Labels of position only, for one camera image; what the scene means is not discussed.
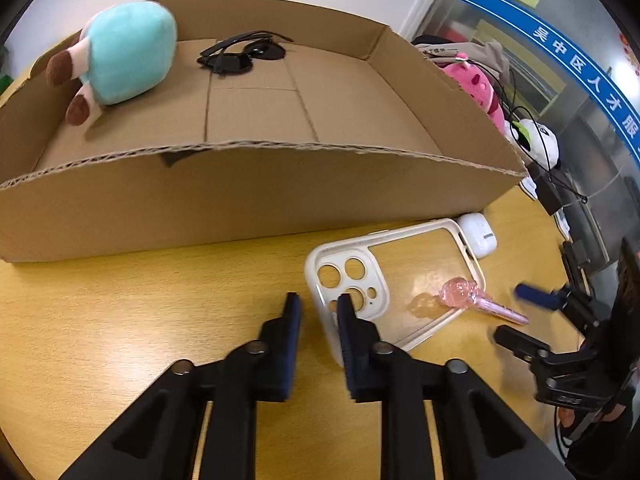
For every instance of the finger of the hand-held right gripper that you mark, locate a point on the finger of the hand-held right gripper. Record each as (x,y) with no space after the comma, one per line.
(522,341)
(537,295)

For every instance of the pink lollipop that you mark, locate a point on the pink lollipop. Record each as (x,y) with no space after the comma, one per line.
(457,291)

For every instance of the black sunglasses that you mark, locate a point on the black sunglasses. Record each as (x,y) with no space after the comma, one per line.
(230,62)

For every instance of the cream phone case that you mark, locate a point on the cream phone case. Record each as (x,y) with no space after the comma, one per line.
(327,310)

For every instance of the beige bag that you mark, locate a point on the beige bag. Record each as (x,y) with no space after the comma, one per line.
(492,55)

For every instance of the person's right hand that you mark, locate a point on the person's right hand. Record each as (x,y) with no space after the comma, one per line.
(567,416)

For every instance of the white earbuds case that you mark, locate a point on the white earbuds case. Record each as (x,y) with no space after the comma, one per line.
(475,232)

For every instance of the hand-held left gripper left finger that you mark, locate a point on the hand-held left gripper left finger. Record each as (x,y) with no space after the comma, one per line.
(292,330)

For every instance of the black power adapter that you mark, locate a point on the black power adapter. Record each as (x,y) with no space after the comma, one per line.
(547,192)

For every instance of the brown cardboard box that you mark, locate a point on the brown cardboard box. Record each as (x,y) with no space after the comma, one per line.
(200,200)

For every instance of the white panda plush toy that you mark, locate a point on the white panda plush toy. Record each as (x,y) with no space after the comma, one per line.
(542,142)

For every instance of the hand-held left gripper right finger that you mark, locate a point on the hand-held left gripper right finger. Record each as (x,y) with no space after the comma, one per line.
(345,330)

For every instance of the glass partition with blue stripe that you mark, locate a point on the glass partition with blue stripe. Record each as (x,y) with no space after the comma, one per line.
(550,35)

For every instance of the teal and pink plush toy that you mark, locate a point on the teal and pink plush toy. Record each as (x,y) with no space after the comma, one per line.
(130,50)

